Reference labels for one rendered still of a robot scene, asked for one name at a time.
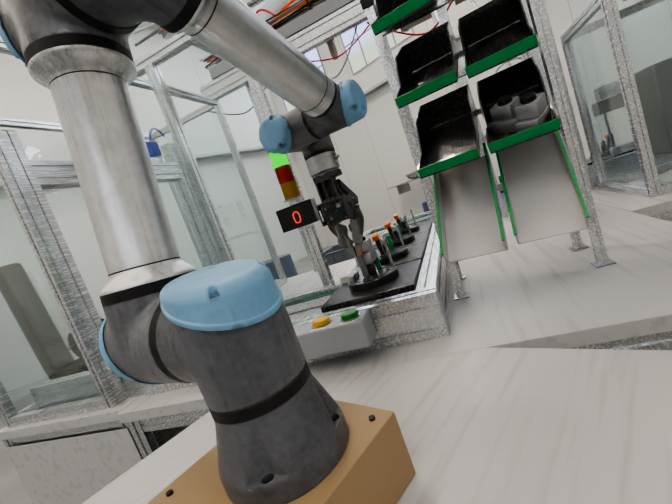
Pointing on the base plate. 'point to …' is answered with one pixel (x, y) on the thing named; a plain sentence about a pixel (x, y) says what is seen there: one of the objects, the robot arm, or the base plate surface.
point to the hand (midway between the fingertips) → (356, 250)
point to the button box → (336, 335)
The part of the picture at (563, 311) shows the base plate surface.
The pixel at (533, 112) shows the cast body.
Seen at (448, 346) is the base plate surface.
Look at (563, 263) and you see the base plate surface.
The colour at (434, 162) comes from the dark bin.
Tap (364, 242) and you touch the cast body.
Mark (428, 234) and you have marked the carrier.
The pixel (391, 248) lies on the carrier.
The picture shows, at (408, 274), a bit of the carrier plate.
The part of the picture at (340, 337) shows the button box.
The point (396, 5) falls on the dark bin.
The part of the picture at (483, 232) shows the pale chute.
